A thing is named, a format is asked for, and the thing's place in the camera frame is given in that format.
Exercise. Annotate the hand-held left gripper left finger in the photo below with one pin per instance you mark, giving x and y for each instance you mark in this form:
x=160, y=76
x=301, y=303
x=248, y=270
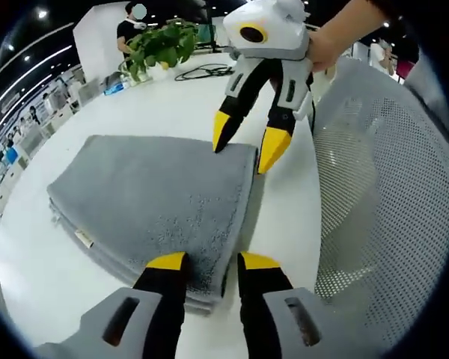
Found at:
x=134, y=321

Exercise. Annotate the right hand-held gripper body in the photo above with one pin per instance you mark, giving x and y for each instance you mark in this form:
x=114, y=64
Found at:
x=280, y=26

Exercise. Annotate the blue packet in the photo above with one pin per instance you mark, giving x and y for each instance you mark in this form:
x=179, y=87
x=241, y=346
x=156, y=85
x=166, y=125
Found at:
x=116, y=88

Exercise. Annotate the grey mesh chair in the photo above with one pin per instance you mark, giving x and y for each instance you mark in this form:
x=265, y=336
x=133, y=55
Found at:
x=396, y=187

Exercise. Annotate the grey towel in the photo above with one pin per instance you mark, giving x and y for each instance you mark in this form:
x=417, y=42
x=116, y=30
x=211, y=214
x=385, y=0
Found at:
x=153, y=187

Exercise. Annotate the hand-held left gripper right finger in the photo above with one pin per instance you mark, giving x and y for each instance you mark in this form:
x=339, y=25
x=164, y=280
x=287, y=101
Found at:
x=269, y=318

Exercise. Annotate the green potted plant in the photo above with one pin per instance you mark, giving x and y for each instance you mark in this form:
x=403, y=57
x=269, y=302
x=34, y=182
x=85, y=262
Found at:
x=161, y=41

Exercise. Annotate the person's right hand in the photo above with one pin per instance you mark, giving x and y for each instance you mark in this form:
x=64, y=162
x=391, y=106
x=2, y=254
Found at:
x=325, y=48

